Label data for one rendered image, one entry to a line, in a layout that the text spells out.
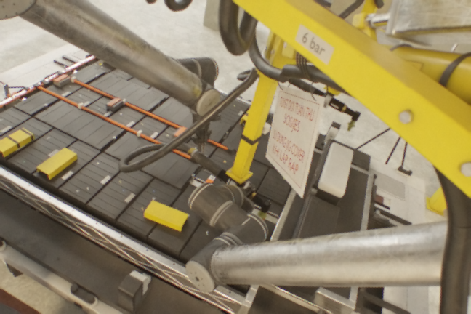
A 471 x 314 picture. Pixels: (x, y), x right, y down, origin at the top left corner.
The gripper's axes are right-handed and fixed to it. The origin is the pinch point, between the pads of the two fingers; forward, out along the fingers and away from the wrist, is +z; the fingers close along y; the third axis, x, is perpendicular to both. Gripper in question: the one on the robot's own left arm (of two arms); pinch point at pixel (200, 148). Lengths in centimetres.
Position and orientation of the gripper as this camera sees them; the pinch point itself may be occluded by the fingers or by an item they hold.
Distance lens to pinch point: 151.1
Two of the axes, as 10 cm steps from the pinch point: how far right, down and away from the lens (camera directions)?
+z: -0.5, 9.2, 3.9
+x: 8.4, 2.4, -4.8
